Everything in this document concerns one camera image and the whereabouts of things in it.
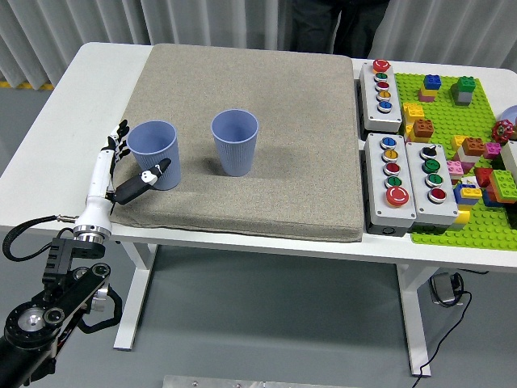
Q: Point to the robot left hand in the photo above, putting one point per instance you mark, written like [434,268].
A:
[95,210]

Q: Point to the blue ribbed cup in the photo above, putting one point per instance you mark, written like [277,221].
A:
[155,141]
[234,153]

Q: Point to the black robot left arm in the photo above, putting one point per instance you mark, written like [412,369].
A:
[68,291]

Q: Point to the white table leg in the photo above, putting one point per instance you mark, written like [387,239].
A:
[135,299]
[412,323]

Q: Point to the white pleated curtain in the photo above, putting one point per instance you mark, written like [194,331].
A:
[81,20]

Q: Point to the grey-brown mat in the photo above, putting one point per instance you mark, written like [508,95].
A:
[282,141]

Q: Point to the grey five-button control box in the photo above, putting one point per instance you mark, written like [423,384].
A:
[377,194]
[373,105]

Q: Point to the person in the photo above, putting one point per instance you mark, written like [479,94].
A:
[359,24]

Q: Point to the brown toy brick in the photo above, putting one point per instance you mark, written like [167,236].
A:
[473,146]
[423,129]

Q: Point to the pink toy brick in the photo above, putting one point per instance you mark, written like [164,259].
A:
[455,167]
[425,96]

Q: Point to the grey power adapter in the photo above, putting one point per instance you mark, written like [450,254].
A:
[443,289]

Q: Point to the green brick baseplate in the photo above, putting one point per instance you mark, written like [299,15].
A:
[444,121]

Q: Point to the blue and yellow toy brick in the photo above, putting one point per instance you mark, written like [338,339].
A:
[467,194]

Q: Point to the grey toy brick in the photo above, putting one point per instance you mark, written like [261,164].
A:
[464,99]

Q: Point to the red toy brick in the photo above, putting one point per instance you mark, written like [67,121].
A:
[482,177]

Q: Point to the magenta toy brick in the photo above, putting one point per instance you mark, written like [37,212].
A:
[492,150]

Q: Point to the large green toy brick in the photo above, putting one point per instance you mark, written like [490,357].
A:
[504,185]

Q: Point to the white box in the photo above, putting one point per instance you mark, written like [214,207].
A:
[511,161]

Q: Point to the lavender plate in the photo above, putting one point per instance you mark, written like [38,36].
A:
[511,115]

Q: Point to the grey selector switch control box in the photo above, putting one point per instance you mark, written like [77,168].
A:
[420,190]

